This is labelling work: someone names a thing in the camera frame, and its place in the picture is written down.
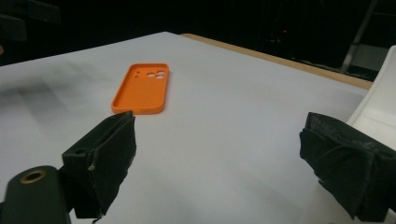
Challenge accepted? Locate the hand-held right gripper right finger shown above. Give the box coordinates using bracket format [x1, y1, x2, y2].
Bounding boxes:
[299, 111, 396, 223]

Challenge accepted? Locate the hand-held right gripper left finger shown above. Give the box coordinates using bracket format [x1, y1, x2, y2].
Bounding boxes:
[61, 110, 137, 220]

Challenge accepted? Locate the white plastic box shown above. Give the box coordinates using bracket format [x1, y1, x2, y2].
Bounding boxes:
[346, 45, 396, 149]

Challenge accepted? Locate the orange phone case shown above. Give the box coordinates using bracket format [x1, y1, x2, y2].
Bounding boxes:
[110, 63, 170, 116]

